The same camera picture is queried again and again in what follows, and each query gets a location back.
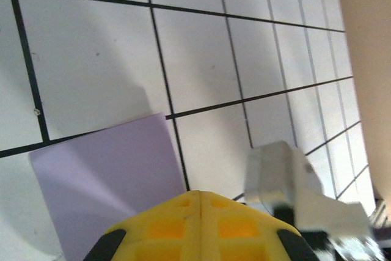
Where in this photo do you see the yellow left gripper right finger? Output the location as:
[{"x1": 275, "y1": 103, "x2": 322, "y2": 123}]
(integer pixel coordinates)
[{"x1": 200, "y1": 190, "x2": 318, "y2": 261}]

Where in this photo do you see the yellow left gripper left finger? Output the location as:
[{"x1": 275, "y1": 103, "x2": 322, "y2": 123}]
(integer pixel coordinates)
[{"x1": 84, "y1": 190, "x2": 202, "y2": 261}]

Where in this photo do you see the lilac paper sheet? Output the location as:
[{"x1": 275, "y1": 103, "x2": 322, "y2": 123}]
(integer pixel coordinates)
[{"x1": 29, "y1": 112, "x2": 191, "y2": 261}]

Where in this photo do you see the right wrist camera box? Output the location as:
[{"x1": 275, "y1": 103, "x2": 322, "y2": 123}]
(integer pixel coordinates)
[{"x1": 244, "y1": 140, "x2": 378, "y2": 243}]

